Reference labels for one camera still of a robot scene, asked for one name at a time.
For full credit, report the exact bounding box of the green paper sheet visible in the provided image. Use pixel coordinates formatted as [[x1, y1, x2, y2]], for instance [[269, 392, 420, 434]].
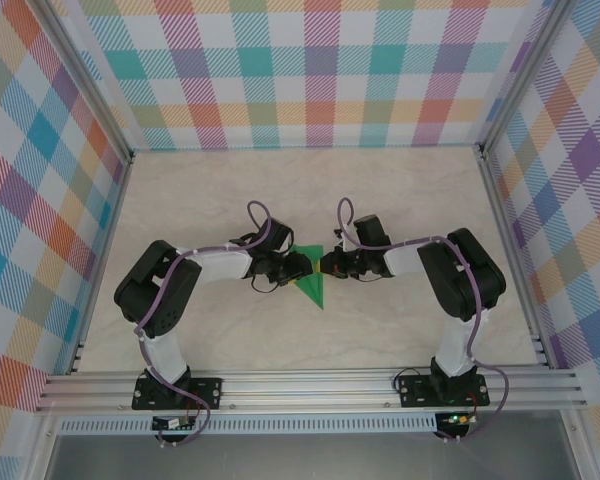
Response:
[[289, 243, 327, 311]]

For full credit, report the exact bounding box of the grey metal sheet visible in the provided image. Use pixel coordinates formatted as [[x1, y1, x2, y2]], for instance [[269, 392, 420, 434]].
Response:
[[44, 432, 579, 480]]

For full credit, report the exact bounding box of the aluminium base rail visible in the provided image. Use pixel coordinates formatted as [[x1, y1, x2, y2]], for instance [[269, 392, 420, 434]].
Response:
[[34, 368, 589, 414]]

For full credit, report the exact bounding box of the thin black base wire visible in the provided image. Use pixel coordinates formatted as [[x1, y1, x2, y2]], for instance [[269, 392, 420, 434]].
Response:
[[392, 368, 434, 397]]

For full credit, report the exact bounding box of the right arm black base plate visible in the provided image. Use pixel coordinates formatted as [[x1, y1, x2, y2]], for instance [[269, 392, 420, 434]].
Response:
[[398, 372, 490, 409]]

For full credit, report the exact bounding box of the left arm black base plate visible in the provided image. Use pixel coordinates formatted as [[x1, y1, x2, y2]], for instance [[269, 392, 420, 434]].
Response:
[[132, 375, 224, 412]]

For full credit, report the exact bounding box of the aluminium side rail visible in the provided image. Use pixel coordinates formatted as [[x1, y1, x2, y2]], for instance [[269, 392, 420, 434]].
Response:
[[67, 152, 136, 376], [474, 144, 551, 369]]

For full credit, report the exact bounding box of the slotted cable duct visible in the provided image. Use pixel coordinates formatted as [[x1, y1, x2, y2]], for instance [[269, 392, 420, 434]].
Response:
[[57, 413, 439, 435]]

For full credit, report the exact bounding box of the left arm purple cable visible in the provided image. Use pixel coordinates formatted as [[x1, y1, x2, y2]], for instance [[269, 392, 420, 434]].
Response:
[[134, 199, 276, 449]]

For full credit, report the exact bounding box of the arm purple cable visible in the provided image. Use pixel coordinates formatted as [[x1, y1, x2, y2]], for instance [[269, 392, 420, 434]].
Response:
[[134, 199, 276, 449], [337, 198, 512, 444]]

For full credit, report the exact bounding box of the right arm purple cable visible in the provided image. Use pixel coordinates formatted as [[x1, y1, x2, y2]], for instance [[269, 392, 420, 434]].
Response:
[[337, 198, 512, 444]]

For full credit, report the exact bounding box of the aluminium corner post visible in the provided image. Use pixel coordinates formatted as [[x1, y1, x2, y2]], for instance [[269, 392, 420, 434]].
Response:
[[29, 0, 136, 166], [472, 0, 581, 161]]

